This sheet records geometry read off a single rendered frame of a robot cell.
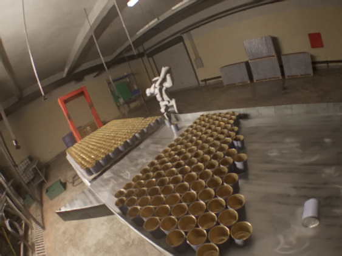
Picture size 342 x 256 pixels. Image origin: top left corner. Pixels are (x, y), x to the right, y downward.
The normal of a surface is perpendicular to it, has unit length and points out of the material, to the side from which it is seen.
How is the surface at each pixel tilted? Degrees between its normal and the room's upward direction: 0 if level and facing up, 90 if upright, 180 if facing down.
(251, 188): 0
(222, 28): 90
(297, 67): 90
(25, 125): 90
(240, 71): 89
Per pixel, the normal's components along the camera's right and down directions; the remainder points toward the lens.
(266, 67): -0.57, 0.50
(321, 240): -0.35, -0.87
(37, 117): 0.73, -0.02
